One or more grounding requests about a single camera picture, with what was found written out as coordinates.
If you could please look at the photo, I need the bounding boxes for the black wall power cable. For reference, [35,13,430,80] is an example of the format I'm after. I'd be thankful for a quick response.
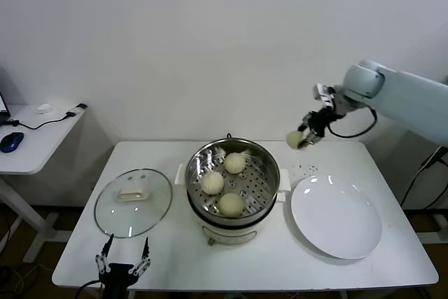
[400,144,448,209]

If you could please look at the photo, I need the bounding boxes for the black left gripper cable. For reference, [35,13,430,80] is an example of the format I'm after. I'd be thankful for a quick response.
[76,279,103,299]

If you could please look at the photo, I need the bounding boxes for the black laptop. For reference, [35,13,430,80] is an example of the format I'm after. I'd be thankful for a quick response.
[0,88,13,127]

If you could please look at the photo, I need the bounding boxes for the white side desk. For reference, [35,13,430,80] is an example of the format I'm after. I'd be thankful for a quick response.
[0,104,90,264]

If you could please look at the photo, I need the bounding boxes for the glass pot lid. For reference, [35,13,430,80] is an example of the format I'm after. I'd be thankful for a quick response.
[94,168,174,238]

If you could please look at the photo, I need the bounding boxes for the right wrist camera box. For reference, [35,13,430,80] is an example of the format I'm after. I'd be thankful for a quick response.
[313,83,337,108]

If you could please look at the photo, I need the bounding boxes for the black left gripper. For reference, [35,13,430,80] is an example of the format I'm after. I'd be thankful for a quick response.
[94,232,152,299]

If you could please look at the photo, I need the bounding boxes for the blue computer mouse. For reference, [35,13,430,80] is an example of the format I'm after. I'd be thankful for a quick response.
[0,131,26,153]

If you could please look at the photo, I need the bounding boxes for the black floor cable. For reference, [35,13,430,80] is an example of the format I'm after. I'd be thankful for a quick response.
[0,206,22,295]

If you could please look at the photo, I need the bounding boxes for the black desk cable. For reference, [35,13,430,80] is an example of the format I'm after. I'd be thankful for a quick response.
[0,111,77,130]

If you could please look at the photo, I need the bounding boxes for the stainless steel steamer basket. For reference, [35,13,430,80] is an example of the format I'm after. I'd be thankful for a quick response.
[185,139,282,225]

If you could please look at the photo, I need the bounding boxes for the white work table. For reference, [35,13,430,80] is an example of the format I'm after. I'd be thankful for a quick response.
[52,140,441,293]

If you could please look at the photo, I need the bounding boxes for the crumpled white tissue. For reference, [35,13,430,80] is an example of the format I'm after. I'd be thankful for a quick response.
[34,102,57,115]

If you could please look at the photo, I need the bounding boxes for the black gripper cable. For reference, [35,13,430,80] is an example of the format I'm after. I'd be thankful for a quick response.
[327,108,379,139]
[76,279,103,299]

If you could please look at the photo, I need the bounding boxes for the white round plate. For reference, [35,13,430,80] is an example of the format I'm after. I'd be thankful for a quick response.
[290,174,383,260]

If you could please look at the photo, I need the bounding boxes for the white steamed baozi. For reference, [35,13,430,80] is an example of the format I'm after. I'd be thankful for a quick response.
[218,192,245,218]
[223,152,246,175]
[202,172,225,195]
[286,130,304,150]

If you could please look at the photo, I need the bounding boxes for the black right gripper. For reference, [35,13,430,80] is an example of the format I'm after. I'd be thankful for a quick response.
[297,108,337,149]

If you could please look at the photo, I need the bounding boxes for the white electric cooker pot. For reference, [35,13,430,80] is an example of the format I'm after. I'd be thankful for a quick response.
[174,164,292,246]

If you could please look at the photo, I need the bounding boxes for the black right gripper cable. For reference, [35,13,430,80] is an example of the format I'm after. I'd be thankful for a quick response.
[327,108,379,139]

